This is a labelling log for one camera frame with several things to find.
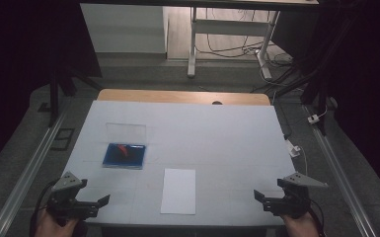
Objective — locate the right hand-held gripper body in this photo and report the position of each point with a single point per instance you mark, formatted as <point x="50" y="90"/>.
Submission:
<point x="295" y="197"/>

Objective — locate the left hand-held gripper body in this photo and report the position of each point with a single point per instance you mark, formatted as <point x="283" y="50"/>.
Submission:
<point x="66" y="200"/>

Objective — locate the blue case with clear lid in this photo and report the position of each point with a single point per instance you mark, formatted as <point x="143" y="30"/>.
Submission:
<point x="124" y="154"/>

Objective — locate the small red item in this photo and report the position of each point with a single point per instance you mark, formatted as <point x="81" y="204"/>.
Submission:
<point x="123" y="149"/>

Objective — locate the white paper sheet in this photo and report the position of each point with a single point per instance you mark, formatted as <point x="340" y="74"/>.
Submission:
<point x="178" y="191"/>

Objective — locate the person's right hand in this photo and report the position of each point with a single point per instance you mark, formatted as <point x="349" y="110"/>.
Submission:
<point x="297" y="227"/>

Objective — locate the person's left hand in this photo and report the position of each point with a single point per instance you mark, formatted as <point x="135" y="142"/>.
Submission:
<point x="51" y="227"/>

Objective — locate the white table cover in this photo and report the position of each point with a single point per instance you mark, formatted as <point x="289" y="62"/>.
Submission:
<point x="210" y="138"/>

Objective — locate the white power adapter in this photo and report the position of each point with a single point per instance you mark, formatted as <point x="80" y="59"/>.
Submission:
<point x="313" y="118"/>

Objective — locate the black metal stand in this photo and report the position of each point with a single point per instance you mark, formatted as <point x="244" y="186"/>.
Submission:
<point x="319" y="79"/>
<point x="54" y="95"/>

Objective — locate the wooden table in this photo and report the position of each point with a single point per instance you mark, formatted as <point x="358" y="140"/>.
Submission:
<point x="164" y="96"/>

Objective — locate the white cabinet panel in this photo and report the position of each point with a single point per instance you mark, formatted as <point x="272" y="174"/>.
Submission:
<point x="121" y="29"/>

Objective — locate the aluminium rail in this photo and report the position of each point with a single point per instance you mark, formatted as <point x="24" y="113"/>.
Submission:
<point x="342" y="177"/>
<point x="26" y="174"/>

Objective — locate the black rectangular floor frame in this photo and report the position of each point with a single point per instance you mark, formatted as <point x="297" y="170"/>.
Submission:
<point x="62" y="139"/>

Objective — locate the white desk frame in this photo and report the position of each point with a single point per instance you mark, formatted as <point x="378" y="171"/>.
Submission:
<point x="230" y="27"/>

